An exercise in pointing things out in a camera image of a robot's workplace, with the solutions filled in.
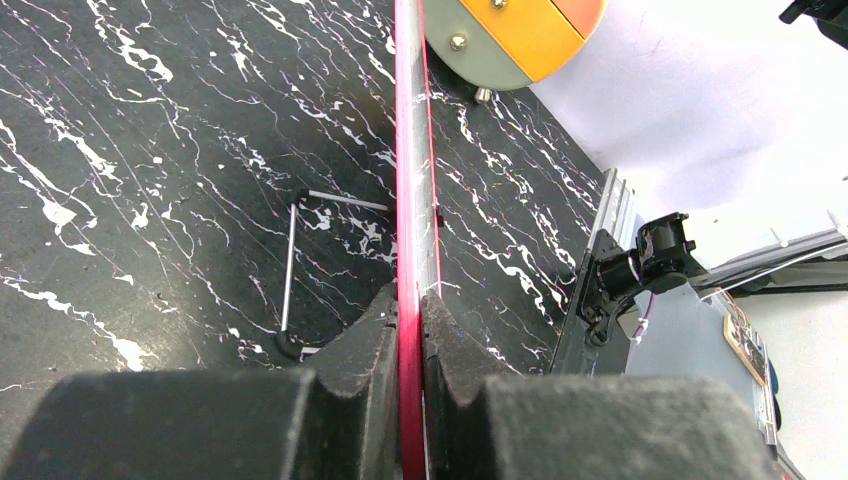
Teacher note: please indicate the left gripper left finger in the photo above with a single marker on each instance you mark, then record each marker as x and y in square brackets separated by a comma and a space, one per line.
[334, 416]

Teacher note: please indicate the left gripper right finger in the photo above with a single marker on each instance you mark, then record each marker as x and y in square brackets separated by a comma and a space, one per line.
[486, 422]

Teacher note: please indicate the pink-framed whiteboard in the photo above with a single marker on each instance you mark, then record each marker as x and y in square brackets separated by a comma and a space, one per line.
[418, 268]

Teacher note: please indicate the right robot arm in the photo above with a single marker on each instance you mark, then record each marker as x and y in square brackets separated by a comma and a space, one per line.
[730, 118]

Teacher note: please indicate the whiteboard metal stand leg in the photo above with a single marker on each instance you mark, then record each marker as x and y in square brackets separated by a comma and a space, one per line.
[340, 252]

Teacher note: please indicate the white cylindrical drum device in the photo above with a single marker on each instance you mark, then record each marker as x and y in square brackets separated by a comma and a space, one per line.
[505, 45]

